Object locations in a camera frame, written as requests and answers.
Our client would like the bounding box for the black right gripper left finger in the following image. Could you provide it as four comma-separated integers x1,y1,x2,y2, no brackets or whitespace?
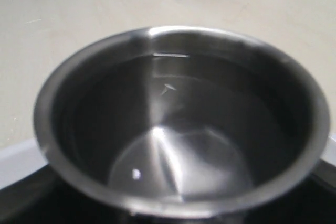
0,165,137,224

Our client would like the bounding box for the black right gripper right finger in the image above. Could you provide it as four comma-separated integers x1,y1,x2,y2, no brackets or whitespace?
211,161,335,223

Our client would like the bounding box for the stainless steel cup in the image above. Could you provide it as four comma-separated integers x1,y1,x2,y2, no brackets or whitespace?
34,26,331,223

